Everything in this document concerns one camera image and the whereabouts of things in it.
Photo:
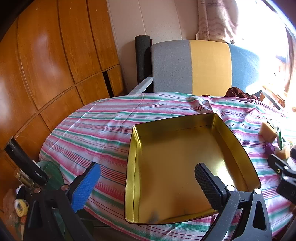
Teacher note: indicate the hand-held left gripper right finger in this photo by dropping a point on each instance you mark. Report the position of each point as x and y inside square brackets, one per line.
[208, 183]

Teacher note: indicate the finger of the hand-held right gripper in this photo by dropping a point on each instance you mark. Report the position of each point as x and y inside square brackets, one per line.
[276, 163]

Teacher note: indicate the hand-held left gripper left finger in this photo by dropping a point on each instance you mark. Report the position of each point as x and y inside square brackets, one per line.
[85, 185]

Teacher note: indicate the yellow sponge block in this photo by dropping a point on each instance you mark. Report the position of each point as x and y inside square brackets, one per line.
[283, 153]
[268, 132]

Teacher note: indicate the purple packet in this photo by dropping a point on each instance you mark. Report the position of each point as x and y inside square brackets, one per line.
[269, 148]

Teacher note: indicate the dark green packet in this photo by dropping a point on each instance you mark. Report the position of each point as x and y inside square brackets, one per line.
[280, 140]

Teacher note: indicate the gold metal tin box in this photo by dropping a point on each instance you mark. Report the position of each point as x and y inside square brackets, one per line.
[185, 162]

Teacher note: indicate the striped tablecloth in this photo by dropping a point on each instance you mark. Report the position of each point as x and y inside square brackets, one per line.
[104, 129]

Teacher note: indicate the glass bottle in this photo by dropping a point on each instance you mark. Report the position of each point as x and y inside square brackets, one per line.
[23, 179]

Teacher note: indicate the grey metal bar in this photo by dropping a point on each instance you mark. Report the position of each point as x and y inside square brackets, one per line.
[271, 99]

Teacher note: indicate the wooden shelf rack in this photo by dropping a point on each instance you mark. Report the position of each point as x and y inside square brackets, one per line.
[281, 97]

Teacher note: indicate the black tube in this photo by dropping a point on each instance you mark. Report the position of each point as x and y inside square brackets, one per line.
[23, 160]

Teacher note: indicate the maroon cloth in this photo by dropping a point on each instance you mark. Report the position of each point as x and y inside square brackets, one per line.
[235, 92]

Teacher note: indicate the white foam strip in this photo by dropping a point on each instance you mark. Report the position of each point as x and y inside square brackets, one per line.
[142, 85]

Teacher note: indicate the grey yellow blue chair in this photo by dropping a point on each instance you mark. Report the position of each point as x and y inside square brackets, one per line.
[208, 67]

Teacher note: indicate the black rolled mat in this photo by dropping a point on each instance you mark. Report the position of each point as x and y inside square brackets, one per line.
[141, 58]

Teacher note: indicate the wooden wardrobe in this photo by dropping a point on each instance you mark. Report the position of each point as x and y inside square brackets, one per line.
[57, 46]

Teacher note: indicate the patterned curtain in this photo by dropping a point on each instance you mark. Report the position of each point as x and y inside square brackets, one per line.
[217, 20]

